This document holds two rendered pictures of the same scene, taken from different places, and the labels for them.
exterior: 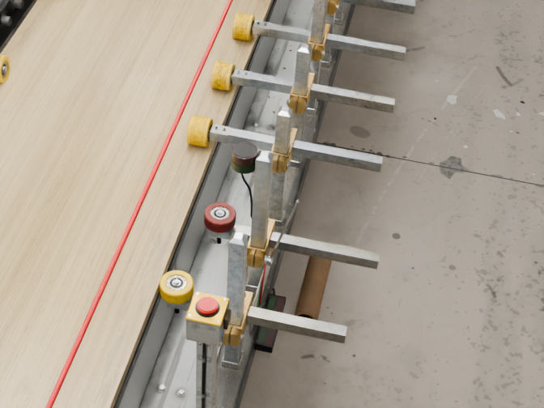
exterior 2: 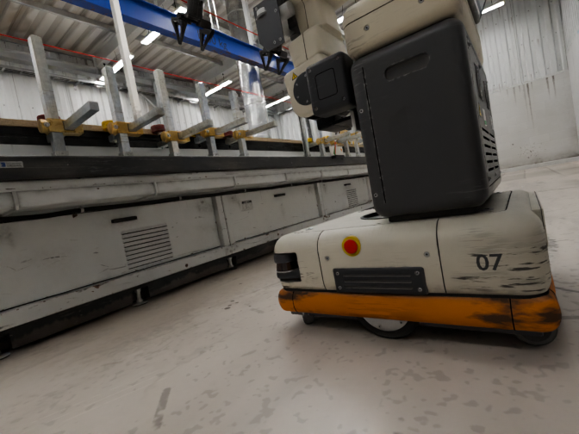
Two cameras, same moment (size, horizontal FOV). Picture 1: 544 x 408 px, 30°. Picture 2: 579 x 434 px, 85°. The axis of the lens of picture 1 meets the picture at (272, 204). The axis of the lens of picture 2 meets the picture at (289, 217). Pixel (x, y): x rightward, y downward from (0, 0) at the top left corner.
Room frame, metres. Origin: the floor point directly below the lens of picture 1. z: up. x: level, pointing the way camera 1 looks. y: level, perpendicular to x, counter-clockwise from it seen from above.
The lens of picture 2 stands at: (-1.18, -0.91, 0.38)
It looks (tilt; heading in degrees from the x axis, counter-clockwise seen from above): 3 degrees down; 28
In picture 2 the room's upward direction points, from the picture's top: 11 degrees counter-clockwise
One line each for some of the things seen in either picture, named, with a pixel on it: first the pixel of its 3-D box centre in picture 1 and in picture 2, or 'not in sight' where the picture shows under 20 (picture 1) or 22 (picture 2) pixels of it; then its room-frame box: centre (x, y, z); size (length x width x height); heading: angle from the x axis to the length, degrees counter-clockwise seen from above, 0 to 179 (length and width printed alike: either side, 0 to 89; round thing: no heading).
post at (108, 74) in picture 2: not in sight; (118, 121); (-0.24, 0.34, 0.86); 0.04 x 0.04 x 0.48; 81
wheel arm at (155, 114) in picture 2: not in sight; (133, 127); (-0.21, 0.29, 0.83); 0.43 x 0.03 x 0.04; 81
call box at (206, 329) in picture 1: (207, 320); not in sight; (1.23, 0.11, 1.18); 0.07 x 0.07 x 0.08; 81
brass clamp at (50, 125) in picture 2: not in sight; (60, 127); (-0.47, 0.38, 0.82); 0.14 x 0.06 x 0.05; 171
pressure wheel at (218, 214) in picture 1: (219, 227); not in sight; (1.79, 0.13, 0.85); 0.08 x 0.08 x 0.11
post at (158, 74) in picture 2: not in sight; (167, 117); (0.01, 0.30, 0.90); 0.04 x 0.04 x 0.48; 81
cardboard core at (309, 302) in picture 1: (313, 287); not in sight; (2.31, -0.17, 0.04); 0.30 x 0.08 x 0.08; 171
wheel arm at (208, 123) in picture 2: not in sight; (183, 135); (0.04, 0.25, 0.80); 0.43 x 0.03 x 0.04; 81
